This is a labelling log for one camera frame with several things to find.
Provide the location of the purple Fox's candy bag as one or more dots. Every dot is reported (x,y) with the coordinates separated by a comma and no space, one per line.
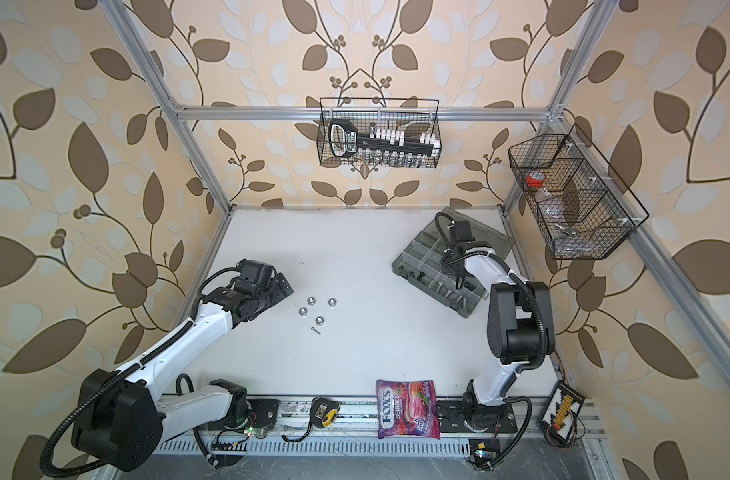
(407,409)

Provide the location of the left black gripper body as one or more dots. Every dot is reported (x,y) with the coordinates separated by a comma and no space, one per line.
(273,295)

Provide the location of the socket set on black rail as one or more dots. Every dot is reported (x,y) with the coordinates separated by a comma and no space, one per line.
(375,145)

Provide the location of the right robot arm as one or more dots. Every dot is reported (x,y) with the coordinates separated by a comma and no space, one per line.
(520,326)

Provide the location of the right wire basket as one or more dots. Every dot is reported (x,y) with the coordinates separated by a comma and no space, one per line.
(586,209)

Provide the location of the grey plastic organizer box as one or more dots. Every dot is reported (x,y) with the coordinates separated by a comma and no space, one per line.
(420,263)

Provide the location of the wire basket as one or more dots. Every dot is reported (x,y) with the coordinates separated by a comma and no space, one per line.
(586,209)
(413,114)

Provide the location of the small electronics board with wires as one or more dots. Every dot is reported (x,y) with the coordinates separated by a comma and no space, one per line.
(560,417)

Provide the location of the yellow black tape measure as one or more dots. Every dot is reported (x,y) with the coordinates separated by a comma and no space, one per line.
(323,412)

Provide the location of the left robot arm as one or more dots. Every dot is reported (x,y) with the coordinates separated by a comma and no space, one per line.
(122,416)

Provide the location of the back wire basket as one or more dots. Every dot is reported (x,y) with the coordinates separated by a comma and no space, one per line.
(413,114)

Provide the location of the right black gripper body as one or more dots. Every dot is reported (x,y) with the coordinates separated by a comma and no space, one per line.
(447,261)

